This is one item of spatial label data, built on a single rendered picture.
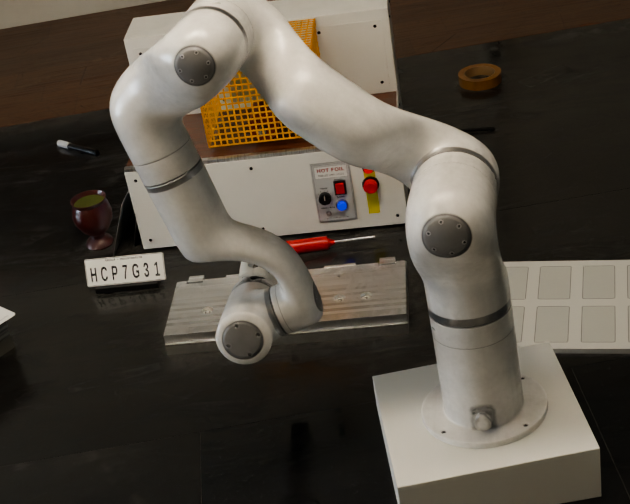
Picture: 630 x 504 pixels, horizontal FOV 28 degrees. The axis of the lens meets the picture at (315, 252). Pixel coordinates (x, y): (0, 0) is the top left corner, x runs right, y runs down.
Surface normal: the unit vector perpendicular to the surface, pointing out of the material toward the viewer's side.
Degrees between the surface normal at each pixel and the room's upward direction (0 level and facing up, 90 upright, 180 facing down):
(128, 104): 75
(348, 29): 90
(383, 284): 0
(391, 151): 118
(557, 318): 0
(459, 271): 123
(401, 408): 4
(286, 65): 37
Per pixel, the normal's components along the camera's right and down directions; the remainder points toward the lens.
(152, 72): -0.83, 0.42
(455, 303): -0.29, 0.58
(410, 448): -0.18, -0.87
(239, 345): -0.07, 0.33
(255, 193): -0.05, 0.53
